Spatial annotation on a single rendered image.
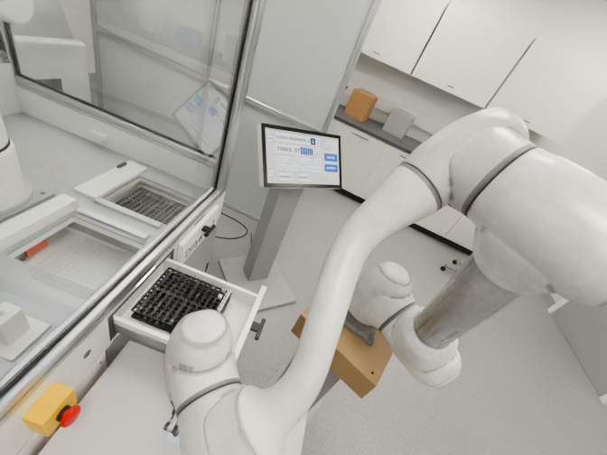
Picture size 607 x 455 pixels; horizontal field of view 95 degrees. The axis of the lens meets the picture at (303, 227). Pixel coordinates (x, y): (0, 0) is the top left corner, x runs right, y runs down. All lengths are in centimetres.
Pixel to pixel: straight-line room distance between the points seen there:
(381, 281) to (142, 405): 75
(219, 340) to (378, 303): 60
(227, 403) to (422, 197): 41
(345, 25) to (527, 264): 190
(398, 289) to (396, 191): 52
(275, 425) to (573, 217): 44
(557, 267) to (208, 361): 48
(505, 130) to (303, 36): 184
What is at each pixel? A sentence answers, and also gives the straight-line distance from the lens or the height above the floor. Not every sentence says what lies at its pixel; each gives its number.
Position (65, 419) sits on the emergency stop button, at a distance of 83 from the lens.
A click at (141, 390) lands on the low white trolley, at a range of 97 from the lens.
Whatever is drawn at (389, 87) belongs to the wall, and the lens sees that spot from 413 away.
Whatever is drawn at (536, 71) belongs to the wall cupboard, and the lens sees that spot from 399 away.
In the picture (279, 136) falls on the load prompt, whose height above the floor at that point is 116.
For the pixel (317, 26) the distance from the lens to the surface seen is 220.
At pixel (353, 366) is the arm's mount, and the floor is 86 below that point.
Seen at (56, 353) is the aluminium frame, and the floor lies 99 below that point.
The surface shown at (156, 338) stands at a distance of 89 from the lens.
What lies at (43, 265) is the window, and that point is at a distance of 63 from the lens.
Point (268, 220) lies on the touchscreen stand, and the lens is 174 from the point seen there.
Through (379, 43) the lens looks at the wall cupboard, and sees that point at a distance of 376.
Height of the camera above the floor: 166
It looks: 35 degrees down
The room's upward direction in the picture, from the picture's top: 25 degrees clockwise
